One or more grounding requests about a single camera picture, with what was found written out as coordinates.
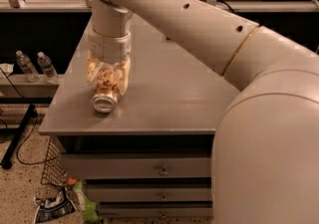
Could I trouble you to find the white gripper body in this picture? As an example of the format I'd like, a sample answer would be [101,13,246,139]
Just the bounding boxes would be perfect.
[88,29,131,64]

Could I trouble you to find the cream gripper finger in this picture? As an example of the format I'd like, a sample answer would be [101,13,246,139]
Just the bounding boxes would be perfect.
[86,52,103,85]
[111,55,131,96]

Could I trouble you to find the orange soda can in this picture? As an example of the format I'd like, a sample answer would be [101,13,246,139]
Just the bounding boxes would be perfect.
[92,68,120,113]

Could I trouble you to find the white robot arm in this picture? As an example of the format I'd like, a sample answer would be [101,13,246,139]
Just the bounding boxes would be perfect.
[104,0,319,224]

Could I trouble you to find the right clear water bottle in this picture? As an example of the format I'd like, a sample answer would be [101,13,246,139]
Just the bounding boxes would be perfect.
[38,52,59,85]

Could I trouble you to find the clear water bottle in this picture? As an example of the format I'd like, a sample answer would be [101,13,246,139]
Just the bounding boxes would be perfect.
[38,52,59,85]
[16,51,40,83]

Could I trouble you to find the left clear water bottle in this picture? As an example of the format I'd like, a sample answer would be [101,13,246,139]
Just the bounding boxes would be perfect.
[16,51,40,83]

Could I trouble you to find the grey drawer cabinet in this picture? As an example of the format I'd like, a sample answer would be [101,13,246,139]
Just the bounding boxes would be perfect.
[38,11,241,220]

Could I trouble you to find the top grey drawer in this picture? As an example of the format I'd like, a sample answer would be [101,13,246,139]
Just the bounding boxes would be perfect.
[62,154,210,179]

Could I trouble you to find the grey drawer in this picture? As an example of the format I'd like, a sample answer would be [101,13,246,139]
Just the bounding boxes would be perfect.
[62,154,210,179]
[98,201,213,218]
[86,184,211,202]

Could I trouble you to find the middle grey drawer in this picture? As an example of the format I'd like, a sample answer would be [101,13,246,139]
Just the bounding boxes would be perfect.
[86,184,211,202]

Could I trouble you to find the black metal stand leg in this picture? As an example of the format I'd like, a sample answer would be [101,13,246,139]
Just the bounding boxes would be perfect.
[1,105,36,169]

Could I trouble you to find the bottom grey drawer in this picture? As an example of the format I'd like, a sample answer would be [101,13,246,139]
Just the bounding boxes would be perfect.
[98,201,213,218]

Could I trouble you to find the black white crumpled bag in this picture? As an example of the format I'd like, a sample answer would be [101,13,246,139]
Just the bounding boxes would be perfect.
[34,188,76,224]

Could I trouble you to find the green spray bottle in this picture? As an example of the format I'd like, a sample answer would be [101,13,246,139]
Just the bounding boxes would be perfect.
[67,177,103,224]

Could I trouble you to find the black floor cable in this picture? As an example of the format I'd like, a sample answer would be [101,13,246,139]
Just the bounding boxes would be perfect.
[0,68,58,166]

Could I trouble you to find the black wire mesh basket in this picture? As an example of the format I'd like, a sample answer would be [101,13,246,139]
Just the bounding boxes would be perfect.
[41,139,66,187]

